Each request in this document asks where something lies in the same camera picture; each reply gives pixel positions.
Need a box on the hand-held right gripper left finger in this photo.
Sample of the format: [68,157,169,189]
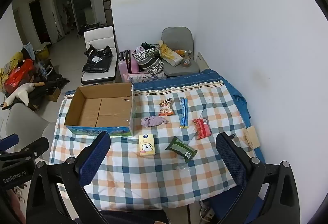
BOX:
[26,132,112,224]

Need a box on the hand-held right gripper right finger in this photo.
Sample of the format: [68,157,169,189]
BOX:
[215,132,301,224]

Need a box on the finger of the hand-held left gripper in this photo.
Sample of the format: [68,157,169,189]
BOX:
[0,135,20,152]
[0,136,50,162]

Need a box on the white plastic chair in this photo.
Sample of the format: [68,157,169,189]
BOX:
[5,103,50,162]

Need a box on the small wooden board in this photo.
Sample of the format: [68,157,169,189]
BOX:
[244,126,261,149]

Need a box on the red snack packet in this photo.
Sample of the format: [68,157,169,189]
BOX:
[192,118,212,140]

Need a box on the white goose plush toy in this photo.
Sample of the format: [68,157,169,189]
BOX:
[2,82,45,111]

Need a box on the green snack packet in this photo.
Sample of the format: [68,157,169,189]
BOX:
[165,136,198,163]

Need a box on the open cardboard box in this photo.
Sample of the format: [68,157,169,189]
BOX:
[64,82,135,137]

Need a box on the yellow tissue pack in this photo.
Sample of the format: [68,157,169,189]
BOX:
[139,133,156,157]

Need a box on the small cardboard box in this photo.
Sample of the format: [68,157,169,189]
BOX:
[46,87,62,102]

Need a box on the blue bed sheet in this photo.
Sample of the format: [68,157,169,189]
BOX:
[225,74,252,120]

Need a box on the plaid blanket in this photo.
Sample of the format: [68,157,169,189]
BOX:
[49,69,265,212]

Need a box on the long blue packet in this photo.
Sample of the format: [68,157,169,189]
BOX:
[179,97,189,129]

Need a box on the red plastic bag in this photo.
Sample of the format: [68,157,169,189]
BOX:
[4,59,35,93]

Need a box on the purple cloth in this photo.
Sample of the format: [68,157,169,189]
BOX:
[141,116,169,128]

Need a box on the orange snack packet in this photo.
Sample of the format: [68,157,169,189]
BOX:
[158,98,174,117]

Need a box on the black plastic bag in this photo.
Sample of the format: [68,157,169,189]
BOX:
[82,44,113,73]

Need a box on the pink suitcase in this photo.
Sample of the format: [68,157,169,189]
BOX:
[118,50,140,83]

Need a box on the black white patterned bag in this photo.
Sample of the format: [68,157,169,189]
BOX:
[132,46,165,75]

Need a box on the long white box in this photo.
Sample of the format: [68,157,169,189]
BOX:
[162,50,183,67]

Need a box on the yellow plastic bag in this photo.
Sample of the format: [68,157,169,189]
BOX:
[159,43,175,59]

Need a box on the grey chair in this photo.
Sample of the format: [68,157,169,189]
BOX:
[161,26,200,77]

